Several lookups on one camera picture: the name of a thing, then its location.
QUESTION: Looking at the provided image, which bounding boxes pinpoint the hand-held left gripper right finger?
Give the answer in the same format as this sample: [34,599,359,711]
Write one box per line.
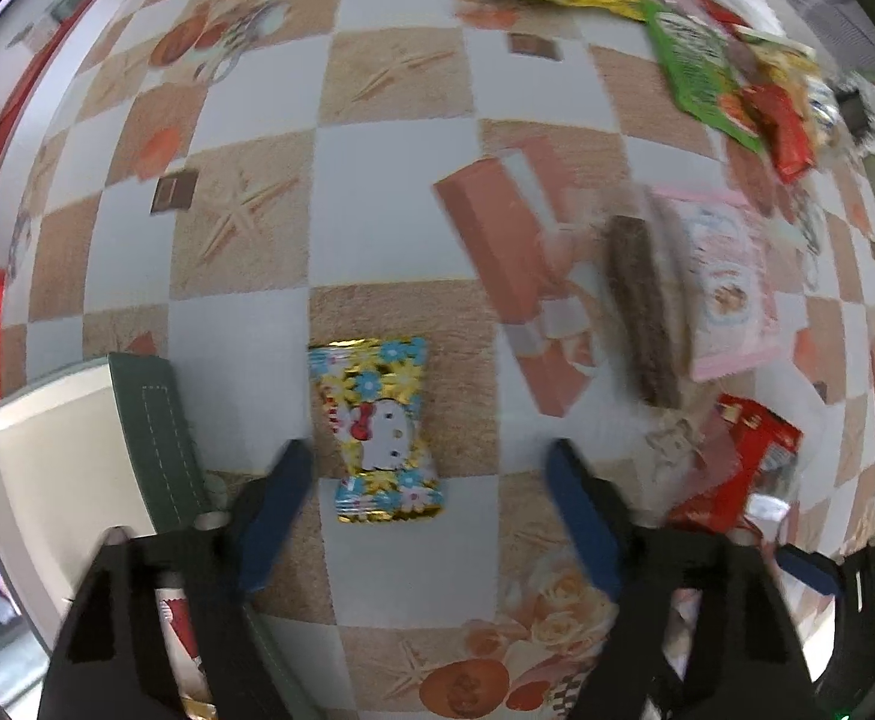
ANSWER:
[545,440,817,720]

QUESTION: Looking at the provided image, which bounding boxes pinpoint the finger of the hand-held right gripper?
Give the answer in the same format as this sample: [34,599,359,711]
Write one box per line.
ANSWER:
[776,544,844,599]

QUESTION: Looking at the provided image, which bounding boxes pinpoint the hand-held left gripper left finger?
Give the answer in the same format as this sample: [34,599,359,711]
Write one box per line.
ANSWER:
[38,438,315,720]

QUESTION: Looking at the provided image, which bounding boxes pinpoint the floral cat snack packet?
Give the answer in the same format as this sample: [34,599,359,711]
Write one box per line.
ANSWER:
[308,336,444,526]

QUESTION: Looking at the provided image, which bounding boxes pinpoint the white storage box green trim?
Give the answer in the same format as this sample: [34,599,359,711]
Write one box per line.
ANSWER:
[0,352,288,720]

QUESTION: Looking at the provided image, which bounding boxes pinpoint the red white snack packet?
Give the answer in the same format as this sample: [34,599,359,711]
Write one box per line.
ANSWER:
[154,589,217,720]

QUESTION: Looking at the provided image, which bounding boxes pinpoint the brown wafer bar packet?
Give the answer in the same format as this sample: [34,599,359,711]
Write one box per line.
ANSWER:
[603,214,684,410]

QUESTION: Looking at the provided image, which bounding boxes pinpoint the long salmon pink box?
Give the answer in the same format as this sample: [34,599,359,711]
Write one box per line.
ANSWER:
[432,136,596,418]

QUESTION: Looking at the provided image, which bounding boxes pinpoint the pink snack packet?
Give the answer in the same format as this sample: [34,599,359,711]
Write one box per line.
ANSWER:
[636,186,781,383]

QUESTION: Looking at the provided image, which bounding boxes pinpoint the checked printed tablecloth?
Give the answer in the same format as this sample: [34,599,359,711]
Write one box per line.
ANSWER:
[0,0,875,720]

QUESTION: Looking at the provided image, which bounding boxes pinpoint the small red snack packet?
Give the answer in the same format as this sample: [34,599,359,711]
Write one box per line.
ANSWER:
[741,84,819,185]

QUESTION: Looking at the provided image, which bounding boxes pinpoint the green snack packet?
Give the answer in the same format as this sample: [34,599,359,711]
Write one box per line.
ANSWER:
[643,0,768,155]

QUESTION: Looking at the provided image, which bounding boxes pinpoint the beige snack packet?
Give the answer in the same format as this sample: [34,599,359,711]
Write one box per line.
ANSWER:
[737,24,828,102]

